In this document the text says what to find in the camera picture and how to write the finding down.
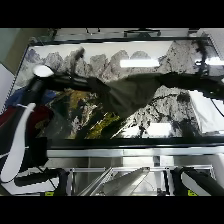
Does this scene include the dark olive garment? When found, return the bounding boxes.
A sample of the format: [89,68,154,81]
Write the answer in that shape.
[87,72,172,119]

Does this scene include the white garment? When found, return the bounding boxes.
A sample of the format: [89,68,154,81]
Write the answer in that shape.
[189,89,224,135]

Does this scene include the blue garment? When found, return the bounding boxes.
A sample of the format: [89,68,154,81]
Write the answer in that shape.
[4,86,58,108]

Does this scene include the red garment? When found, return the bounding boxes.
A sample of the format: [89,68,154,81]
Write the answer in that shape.
[0,105,55,135]

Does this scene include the silver frame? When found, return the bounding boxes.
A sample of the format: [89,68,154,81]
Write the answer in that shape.
[46,146,224,197]

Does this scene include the black cable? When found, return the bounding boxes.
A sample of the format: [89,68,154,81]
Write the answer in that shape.
[211,98,224,119]

